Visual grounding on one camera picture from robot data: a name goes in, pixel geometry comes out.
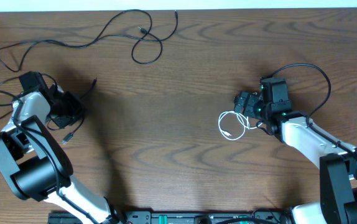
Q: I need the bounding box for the white usb cable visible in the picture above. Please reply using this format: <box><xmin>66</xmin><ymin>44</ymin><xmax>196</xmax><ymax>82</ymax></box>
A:
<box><xmin>218</xmin><ymin>111</ymin><xmax>259</xmax><ymax>141</ymax></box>

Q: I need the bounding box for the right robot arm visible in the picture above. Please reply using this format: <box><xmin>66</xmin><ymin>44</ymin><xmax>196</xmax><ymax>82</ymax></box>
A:
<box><xmin>234</xmin><ymin>78</ymin><xmax>357</xmax><ymax>224</ymax></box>

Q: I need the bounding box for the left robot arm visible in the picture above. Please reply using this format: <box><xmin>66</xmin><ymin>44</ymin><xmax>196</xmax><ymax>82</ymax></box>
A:
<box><xmin>0</xmin><ymin>72</ymin><xmax>127</xmax><ymax>223</ymax></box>

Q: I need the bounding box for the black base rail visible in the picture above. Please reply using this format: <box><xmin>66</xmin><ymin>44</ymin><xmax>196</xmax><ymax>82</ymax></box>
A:
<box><xmin>47</xmin><ymin>210</ymin><xmax>294</xmax><ymax>224</ymax></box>

